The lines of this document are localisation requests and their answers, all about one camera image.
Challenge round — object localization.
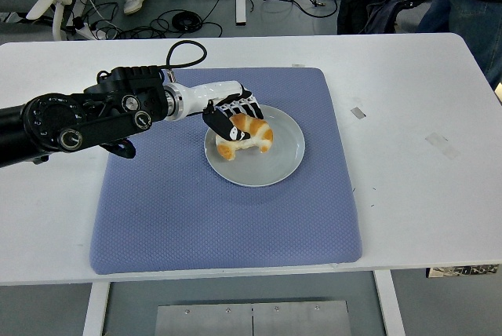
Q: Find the person's leg in jeans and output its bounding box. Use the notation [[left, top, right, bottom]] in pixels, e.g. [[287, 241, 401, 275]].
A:
[[416, 0, 502, 88]]

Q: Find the black white printed label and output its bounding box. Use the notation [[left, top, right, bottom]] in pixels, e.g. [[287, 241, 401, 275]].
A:
[[426, 264, 500, 279]]

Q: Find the clear tape piece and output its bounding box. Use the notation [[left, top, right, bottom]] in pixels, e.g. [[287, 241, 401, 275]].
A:
[[424, 132, 458, 160]]

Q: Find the white table leg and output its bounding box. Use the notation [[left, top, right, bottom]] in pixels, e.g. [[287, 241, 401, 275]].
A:
[[372, 269, 407, 336], [82, 281, 112, 336]]

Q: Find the white round plate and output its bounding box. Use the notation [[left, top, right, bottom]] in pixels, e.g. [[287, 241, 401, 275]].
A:
[[203, 104, 306, 188]]

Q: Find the grey chair seat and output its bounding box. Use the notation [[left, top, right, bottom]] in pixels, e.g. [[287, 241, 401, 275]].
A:
[[395, 0, 432, 34]]

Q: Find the white power strip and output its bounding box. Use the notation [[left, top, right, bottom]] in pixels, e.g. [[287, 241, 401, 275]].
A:
[[74, 24, 99, 41]]

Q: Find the croissant bread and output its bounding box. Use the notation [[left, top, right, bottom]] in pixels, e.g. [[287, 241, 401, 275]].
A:
[[216, 112, 275, 161]]

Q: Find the white chair armrest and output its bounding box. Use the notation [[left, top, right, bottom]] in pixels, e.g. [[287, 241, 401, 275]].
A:
[[26, 0, 75, 41]]

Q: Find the black cable coil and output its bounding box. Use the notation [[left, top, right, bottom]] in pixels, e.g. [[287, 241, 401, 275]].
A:
[[151, 8, 224, 38]]

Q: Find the blue quilted mat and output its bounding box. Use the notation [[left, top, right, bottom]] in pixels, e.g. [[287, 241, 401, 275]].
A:
[[89, 67, 363, 276]]

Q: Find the grey metal plate with screws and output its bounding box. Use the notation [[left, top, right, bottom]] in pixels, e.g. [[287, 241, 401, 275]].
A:
[[155, 300, 351, 336]]

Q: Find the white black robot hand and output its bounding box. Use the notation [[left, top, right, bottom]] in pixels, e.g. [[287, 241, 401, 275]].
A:
[[180, 79, 265, 142]]

